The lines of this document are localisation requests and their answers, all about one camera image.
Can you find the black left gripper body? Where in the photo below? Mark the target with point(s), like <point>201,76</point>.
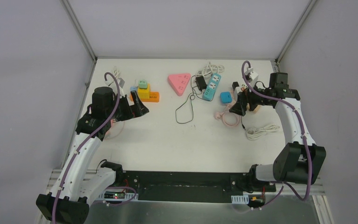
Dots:
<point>131,109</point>

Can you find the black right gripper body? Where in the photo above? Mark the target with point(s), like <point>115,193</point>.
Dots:
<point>254,100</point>

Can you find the teal power strip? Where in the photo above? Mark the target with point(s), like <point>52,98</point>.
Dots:
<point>210,90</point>

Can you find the black power adapter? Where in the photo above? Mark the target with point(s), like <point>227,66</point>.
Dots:
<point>200,83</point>

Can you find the pink triangular power strip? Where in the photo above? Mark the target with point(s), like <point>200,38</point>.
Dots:
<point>179,82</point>

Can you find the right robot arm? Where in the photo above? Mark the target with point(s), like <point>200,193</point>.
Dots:
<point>301,159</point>

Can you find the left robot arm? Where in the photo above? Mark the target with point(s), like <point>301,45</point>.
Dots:
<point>70,198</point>

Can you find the beige plug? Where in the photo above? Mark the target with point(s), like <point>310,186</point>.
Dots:
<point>254,108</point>

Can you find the yellow plug adapter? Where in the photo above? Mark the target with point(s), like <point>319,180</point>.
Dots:
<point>144,93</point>

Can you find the blue square plug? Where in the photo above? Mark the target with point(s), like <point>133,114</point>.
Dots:
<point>226,97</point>

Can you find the white cube socket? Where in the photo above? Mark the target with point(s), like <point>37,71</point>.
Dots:
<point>238,90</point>

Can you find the small black plug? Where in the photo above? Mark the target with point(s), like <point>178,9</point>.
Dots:
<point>235,85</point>

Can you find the green plug adapter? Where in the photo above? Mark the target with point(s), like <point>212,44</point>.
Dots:
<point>142,84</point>

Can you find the orange power strip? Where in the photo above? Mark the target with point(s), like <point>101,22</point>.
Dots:
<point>154,97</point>

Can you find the pink round cable reel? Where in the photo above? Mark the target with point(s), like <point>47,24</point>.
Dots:
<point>227,118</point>

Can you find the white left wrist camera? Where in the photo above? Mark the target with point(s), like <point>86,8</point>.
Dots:
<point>120,88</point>

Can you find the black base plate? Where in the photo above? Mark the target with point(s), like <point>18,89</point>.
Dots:
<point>198,187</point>

